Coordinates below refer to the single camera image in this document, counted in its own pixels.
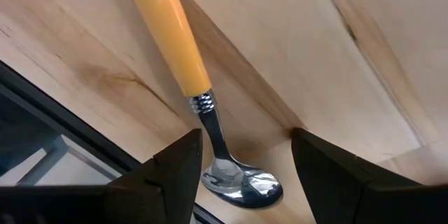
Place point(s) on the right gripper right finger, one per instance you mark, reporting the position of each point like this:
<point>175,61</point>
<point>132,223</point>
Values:
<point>336,182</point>

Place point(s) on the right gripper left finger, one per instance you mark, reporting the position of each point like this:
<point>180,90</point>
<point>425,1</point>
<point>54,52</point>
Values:
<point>157,189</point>

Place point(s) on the grey metal frame leg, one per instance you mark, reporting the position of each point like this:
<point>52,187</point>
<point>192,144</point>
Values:
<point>45,164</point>

